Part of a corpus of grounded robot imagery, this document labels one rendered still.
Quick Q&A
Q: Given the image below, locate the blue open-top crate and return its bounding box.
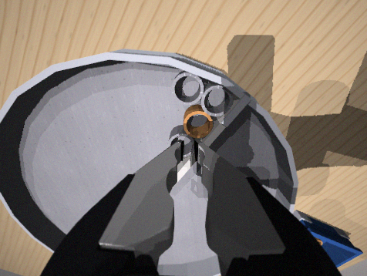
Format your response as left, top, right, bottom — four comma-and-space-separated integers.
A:
293, 210, 363, 267

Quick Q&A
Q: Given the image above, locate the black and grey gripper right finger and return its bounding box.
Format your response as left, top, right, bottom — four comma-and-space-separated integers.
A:
194, 140, 342, 276

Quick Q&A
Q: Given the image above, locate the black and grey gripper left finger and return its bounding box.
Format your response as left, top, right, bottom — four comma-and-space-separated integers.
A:
40, 140, 184, 276

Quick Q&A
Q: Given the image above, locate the grey metal bushing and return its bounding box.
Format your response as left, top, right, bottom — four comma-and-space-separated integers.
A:
168, 125, 195, 157
200, 82, 233, 116
171, 71, 204, 106

